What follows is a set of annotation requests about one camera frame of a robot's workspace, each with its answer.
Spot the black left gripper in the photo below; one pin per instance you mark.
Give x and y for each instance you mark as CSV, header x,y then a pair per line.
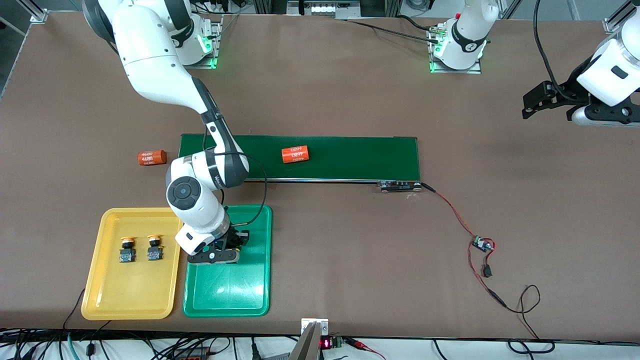
x,y
566,93

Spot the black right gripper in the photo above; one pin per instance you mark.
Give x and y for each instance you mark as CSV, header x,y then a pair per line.
x,y
235,237

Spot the yellow mushroom push button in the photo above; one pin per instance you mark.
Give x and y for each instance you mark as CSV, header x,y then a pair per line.
x,y
127,254
155,252

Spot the orange cylinder with white print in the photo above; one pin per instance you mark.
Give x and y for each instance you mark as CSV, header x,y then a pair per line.
x,y
295,154
151,157

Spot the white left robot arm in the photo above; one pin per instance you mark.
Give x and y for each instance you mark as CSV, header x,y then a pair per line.
x,y
607,75

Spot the green plastic tray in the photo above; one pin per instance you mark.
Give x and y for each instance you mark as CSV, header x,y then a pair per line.
x,y
230,290

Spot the orange power strip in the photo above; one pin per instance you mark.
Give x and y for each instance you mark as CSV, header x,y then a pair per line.
x,y
192,354

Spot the yellow plastic tray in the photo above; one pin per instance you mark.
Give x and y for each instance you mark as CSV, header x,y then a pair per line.
x,y
130,295

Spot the red digit display module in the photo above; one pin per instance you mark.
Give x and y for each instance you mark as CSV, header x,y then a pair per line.
x,y
330,343

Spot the green conveyor belt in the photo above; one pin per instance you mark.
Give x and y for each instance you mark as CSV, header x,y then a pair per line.
x,y
360,157

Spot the small circuit board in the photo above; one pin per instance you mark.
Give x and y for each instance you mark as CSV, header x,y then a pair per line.
x,y
482,244

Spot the small black plug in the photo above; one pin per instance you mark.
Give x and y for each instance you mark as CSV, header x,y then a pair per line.
x,y
486,271

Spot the red black power lead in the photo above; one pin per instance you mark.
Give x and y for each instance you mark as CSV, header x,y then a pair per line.
x,y
480,285

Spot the grey metal box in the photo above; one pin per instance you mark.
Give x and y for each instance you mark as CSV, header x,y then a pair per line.
x,y
325,9

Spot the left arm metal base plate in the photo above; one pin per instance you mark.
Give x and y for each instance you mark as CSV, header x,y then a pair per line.
x,y
450,71

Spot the aluminium frame profile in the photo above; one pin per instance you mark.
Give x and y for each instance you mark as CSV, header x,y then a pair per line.
x,y
617,22
39,15

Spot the grey metal camera mount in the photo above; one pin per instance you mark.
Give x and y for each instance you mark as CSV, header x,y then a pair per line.
x,y
310,340

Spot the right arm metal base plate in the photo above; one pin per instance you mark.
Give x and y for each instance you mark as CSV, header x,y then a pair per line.
x,y
216,45

